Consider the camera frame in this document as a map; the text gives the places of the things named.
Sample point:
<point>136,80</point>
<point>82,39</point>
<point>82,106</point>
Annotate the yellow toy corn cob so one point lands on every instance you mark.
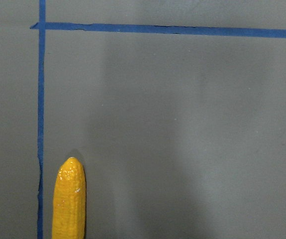
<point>69,201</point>

